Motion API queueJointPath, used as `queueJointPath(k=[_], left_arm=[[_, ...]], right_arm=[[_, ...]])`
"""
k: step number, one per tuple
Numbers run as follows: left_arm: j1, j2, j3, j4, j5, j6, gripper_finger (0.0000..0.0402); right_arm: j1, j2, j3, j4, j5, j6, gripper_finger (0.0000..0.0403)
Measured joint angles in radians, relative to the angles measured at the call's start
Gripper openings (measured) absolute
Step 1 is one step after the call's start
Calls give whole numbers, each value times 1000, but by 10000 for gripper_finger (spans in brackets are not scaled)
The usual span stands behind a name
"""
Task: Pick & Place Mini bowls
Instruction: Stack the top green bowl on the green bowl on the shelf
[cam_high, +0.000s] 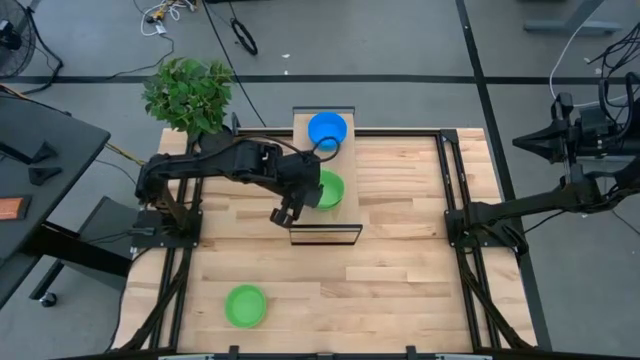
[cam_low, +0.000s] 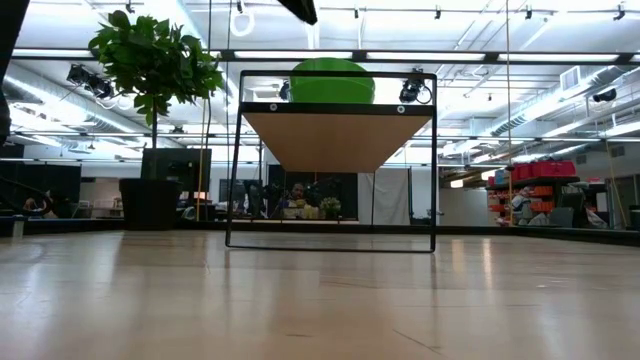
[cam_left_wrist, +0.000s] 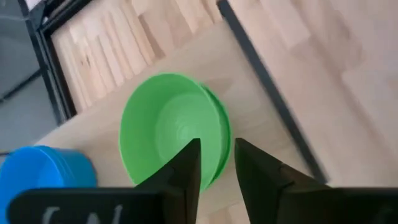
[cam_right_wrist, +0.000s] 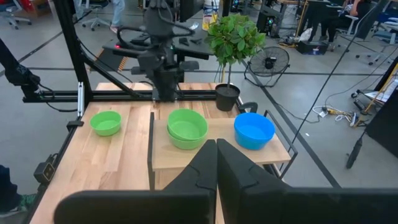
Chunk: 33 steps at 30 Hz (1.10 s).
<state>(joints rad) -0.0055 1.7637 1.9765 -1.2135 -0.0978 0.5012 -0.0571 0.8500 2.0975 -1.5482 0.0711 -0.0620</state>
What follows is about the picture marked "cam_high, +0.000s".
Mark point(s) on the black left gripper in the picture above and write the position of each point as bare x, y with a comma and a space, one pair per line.
300, 175

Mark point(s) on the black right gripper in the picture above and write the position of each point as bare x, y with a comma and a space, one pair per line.
592, 132

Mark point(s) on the green plastic mini bowl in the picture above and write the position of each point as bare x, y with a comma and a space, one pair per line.
332, 189
245, 306

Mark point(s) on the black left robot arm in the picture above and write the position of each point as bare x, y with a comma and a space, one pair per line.
225, 162

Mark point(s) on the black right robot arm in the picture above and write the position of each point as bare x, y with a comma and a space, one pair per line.
525, 204

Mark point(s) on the black plant pot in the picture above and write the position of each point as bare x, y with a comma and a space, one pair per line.
215, 137

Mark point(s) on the grey desk foot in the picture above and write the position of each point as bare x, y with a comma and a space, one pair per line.
565, 26

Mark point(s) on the green artificial plant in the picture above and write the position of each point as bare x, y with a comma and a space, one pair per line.
187, 95

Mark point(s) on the dark grey desk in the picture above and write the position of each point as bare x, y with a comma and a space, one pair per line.
45, 150

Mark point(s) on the orange flat object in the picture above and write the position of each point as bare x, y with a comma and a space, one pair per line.
11, 208

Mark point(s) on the black floor fan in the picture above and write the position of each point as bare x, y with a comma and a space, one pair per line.
7, 35

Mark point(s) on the wooden shelf with black frame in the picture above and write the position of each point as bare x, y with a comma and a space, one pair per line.
348, 162

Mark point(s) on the black aluminium table frame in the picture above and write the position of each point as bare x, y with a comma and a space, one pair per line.
400, 133

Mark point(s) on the silver aluminium bracket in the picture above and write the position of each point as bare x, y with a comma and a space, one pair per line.
187, 357
462, 357

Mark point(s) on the black triangular bracket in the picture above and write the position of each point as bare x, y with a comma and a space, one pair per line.
46, 154

